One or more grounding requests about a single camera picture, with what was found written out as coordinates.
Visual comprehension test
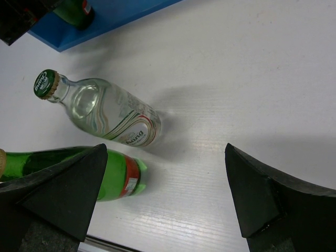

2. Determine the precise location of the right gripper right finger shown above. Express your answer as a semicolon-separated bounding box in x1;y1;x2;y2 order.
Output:
225;144;335;251

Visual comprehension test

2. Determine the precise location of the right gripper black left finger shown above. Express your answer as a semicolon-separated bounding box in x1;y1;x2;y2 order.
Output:
1;144;108;251

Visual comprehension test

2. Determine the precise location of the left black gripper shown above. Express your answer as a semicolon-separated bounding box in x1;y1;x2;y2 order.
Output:
1;0;62;46

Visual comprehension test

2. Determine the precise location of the green glass bottle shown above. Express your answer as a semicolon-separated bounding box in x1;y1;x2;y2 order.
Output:
1;146;147;202
53;0;95;30

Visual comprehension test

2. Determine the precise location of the green glass bottle front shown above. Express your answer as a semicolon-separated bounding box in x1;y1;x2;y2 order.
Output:
1;146;147;202

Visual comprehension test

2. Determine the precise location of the blue and yellow shelf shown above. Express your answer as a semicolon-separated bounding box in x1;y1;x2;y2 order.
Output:
28;0;179;52

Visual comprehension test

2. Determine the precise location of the clear glass bottle centre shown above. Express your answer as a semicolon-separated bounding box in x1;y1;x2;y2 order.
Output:
34;69;162;147

